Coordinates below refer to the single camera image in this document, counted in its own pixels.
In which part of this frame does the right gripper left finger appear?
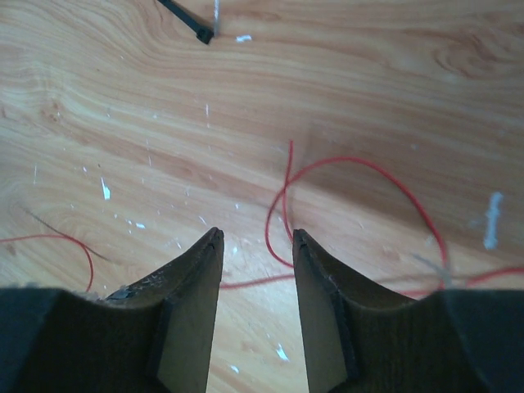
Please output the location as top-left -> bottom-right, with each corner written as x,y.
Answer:
1,228 -> 224,392

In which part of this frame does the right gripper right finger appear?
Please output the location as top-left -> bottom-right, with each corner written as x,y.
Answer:
292,229 -> 523,392

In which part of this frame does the long red wire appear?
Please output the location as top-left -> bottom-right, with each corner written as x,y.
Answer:
0,139 -> 524,298

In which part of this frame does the black zip tie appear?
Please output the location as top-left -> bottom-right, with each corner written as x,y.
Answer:
158,0 -> 215,45

